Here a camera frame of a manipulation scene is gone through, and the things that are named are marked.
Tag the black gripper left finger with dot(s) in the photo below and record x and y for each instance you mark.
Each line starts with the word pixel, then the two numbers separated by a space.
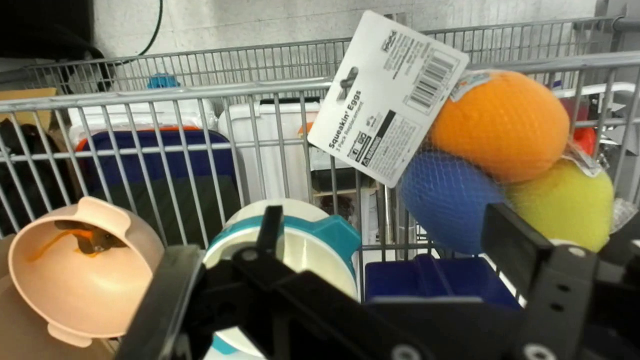
pixel 157 331

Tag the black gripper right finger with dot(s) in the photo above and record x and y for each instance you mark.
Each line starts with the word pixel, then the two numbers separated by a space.
pixel 554 281

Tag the pink plastic bowl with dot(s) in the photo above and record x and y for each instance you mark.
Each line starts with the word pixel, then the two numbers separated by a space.
pixel 84 269

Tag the white teal-striped bowl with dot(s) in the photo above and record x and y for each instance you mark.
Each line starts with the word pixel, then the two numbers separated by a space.
pixel 313 241

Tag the yellow foam egg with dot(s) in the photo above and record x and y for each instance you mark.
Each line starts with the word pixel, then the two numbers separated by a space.
pixel 567 204

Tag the navy orange storage container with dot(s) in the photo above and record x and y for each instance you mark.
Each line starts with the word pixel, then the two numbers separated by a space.
pixel 182 182

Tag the blue plastic bin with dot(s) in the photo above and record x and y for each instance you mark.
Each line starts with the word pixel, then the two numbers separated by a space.
pixel 447 282

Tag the blue foam egg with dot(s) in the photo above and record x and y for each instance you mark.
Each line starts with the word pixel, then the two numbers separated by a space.
pixel 448 196

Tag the orange foam egg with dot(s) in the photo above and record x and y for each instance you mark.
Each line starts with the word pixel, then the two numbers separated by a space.
pixel 505 122

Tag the white barcode product tag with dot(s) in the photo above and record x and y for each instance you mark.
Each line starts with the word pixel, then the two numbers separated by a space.
pixel 385 96

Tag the wire shelf rack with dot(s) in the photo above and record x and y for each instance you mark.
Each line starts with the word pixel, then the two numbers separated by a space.
pixel 590 64

